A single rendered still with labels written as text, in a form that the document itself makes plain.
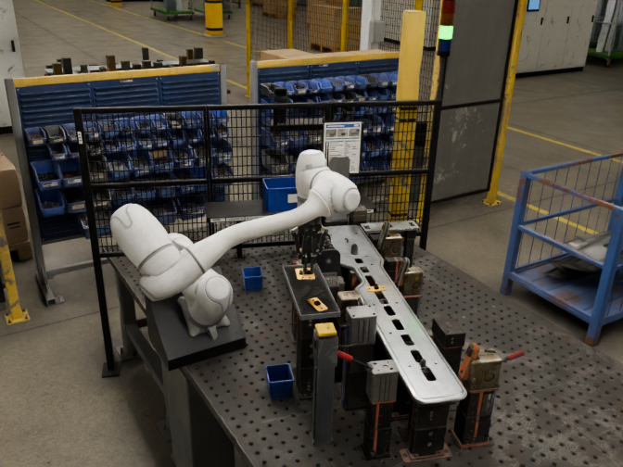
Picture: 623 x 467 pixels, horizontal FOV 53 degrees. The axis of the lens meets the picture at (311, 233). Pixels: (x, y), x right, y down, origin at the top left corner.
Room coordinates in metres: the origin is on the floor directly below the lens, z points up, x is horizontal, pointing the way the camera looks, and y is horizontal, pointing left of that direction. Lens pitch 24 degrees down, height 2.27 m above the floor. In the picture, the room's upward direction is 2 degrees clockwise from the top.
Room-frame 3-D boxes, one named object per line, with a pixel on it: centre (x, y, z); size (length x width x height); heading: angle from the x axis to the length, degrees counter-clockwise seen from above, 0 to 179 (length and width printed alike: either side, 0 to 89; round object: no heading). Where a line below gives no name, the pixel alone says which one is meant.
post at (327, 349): (1.72, -0.05, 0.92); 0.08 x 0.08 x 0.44; 13
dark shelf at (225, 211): (3.10, 0.12, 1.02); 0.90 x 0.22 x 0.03; 103
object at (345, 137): (3.28, -0.15, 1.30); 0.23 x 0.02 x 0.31; 103
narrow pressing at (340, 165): (2.98, -0.13, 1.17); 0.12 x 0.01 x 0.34; 103
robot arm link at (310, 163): (1.97, 0.00, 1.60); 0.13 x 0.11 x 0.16; 33
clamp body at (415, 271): (2.36, -0.43, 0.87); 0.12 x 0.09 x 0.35; 103
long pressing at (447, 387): (2.25, -0.29, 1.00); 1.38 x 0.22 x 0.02; 13
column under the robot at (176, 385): (2.28, 0.45, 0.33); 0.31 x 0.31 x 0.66; 32
